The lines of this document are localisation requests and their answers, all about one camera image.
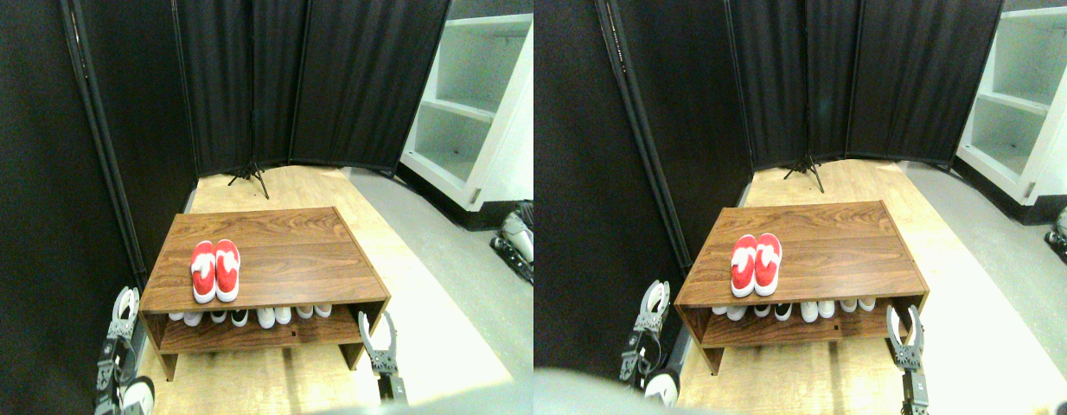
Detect black curtain stand pole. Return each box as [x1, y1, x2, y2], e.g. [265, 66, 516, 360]
[592, 0, 694, 273]
[60, 0, 148, 293]

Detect red shoe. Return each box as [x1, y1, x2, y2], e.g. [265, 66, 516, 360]
[190, 240, 218, 304]
[214, 239, 242, 303]
[730, 234, 759, 298]
[754, 233, 783, 297]

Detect white shelf unit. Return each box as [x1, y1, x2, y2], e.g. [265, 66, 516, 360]
[955, 7, 1067, 207]
[399, 13, 534, 213]

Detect black curtain stand foot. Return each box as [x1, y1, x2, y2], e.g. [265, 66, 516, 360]
[227, 158, 271, 201]
[783, 154, 826, 194]

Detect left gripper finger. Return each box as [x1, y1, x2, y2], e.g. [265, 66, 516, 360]
[108, 289, 126, 342]
[636, 281, 656, 336]
[123, 286, 142, 342]
[653, 278, 672, 336]

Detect brown shoe rack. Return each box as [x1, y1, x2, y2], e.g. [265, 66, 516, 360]
[674, 200, 930, 376]
[138, 206, 392, 382]

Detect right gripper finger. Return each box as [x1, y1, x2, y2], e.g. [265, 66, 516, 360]
[886, 307, 910, 372]
[358, 313, 382, 378]
[378, 311, 399, 378]
[905, 305, 927, 372]

